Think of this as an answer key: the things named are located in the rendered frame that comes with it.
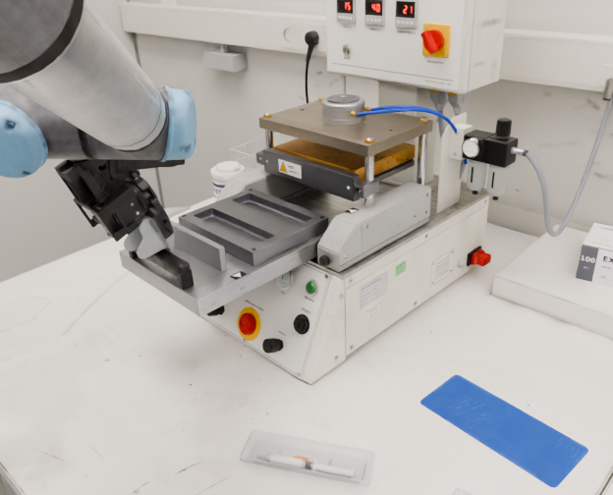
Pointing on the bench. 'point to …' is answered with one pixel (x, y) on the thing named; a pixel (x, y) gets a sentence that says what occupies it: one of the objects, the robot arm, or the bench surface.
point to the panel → (280, 316)
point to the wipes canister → (221, 173)
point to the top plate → (351, 124)
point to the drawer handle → (171, 266)
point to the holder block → (254, 225)
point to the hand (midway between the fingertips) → (170, 246)
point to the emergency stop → (248, 323)
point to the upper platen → (394, 161)
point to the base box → (395, 287)
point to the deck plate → (323, 201)
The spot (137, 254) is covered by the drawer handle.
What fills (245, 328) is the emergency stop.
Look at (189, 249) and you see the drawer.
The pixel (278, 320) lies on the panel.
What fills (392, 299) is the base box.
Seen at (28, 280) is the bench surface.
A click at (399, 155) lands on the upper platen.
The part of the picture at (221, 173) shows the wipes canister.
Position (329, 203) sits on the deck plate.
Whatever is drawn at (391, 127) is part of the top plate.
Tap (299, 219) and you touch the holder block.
